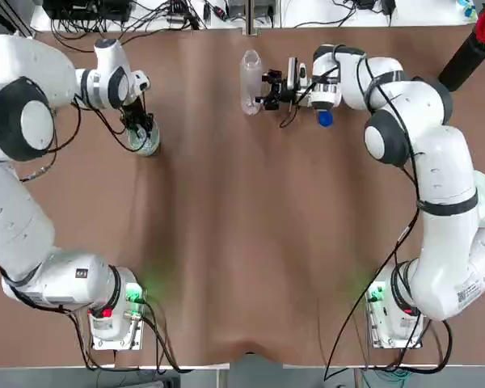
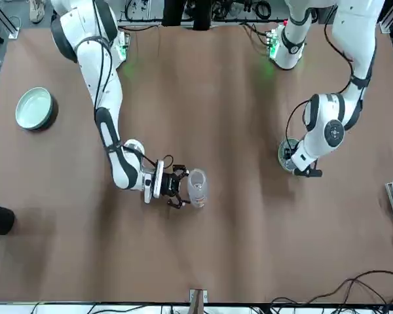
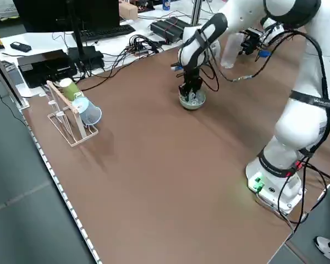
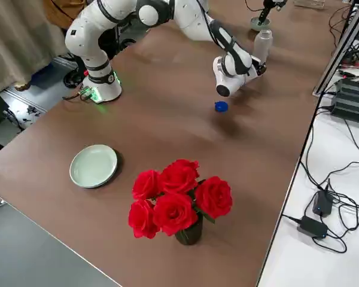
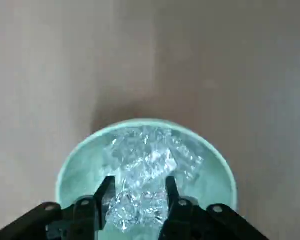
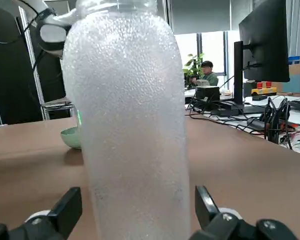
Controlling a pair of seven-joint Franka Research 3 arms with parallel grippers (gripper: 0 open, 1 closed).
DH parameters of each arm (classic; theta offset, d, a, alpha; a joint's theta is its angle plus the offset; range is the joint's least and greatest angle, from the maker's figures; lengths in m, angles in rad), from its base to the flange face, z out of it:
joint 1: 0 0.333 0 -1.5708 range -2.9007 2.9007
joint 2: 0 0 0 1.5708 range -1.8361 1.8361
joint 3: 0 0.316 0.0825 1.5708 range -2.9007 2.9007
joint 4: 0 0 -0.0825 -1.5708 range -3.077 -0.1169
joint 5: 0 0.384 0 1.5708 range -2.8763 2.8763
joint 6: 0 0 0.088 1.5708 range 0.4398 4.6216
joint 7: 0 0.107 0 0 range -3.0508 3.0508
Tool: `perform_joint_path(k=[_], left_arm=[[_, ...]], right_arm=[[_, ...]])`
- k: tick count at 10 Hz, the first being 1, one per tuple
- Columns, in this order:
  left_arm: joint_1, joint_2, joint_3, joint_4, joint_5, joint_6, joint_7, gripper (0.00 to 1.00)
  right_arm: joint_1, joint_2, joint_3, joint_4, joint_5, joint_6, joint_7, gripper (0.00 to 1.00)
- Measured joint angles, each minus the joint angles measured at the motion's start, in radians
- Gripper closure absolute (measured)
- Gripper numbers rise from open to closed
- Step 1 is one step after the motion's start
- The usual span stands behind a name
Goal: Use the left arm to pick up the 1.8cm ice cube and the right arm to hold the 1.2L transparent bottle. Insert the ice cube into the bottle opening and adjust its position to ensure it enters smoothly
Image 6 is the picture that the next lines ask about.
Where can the grey window blind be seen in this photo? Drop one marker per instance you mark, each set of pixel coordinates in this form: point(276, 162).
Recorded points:
point(200, 15)

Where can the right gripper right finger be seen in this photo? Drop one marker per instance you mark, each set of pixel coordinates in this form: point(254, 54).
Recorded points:
point(225, 227)

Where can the black box-shaped computer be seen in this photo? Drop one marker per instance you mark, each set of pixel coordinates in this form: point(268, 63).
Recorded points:
point(207, 96)

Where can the transparent textured plastic bottle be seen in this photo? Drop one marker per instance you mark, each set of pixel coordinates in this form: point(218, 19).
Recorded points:
point(130, 112)

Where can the pale green bowl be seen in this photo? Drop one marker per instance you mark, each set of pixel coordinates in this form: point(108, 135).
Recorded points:
point(71, 138)

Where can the black computer monitor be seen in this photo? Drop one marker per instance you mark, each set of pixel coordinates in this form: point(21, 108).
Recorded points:
point(265, 37)

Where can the brown cardboard box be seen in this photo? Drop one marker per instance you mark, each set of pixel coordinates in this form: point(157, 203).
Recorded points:
point(298, 77)

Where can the green potted plant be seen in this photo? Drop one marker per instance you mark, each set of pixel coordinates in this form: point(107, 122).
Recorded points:
point(193, 65)

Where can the aluminium frame post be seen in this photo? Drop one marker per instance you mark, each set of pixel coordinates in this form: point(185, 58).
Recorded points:
point(33, 70)

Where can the large black panel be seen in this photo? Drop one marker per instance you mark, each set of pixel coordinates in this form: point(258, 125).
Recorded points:
point(7, 75)

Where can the black monitor stand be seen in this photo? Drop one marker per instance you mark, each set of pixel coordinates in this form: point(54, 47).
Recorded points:
point(238, 75)

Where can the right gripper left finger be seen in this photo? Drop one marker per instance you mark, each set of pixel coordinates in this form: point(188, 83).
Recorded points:
point(47, 225)

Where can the yellow box with red buttons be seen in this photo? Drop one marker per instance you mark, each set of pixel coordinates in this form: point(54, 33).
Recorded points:
point(263, 90)

